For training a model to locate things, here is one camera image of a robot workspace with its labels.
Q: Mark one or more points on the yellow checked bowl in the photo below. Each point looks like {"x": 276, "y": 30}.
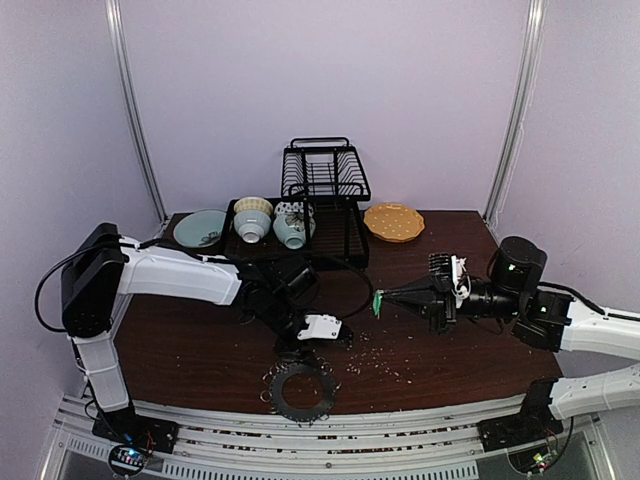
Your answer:
{"x": 253, "y": 203}

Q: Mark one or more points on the yellow dotted plate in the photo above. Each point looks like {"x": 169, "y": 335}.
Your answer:
{"x": 394, "y": 223}

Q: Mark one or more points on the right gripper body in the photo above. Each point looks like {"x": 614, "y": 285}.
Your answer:
{"x": 444, "y": 300}

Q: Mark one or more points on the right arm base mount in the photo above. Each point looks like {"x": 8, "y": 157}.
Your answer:
{"x": 516, "y": 430}

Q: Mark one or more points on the aluminium front rail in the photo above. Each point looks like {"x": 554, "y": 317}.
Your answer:
{"x": 440, "y": 443}

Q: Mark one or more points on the light blue striped bowl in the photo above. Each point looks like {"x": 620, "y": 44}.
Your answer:
{"x": 252, "y": 225}

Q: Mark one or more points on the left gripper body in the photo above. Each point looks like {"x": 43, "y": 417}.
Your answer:
{"x": 290, "y": 351}

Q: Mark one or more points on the left aluminium frame post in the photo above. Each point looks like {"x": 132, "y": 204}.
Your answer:
{"x": 133, "y": 116}

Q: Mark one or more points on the white black dotted bowl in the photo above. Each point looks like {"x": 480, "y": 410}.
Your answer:
{"x": 290, "y": 207}

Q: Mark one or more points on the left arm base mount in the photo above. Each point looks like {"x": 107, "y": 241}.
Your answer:
{"x": 145, "y": 433}

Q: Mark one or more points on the aluminium frame post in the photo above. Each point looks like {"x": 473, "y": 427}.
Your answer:
{"x": 523, "y": 94}
{"x": 133, "y": 116}

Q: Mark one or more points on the light blue ceramic plate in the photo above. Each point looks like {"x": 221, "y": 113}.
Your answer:
{"x": 200, "y": 229}

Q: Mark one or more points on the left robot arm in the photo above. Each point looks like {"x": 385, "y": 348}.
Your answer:
{"x": 108, "y": 265}

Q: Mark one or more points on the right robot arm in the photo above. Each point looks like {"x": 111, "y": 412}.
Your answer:
{"x": 543, "y": 315}

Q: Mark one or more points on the right aluminium frame post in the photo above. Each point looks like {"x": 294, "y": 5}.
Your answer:
{"x": 523, "y": 94}

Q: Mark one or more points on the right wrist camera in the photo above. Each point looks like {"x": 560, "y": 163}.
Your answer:
{"x": 460, "y": 278}

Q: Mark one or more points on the green floral bowl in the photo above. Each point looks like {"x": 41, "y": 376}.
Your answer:
{"x": 290, "y": 229}

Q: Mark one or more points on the black wire dish rack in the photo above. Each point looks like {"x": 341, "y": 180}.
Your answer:
{"x": 324, "y": 180}

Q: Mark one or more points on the metal keyring disc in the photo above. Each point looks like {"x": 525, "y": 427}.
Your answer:
{"x": 284, "y": 370}

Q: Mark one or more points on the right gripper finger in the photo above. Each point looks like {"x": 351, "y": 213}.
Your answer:
{"x": 410, "y": 304}
{"x": 418, "y": 286}

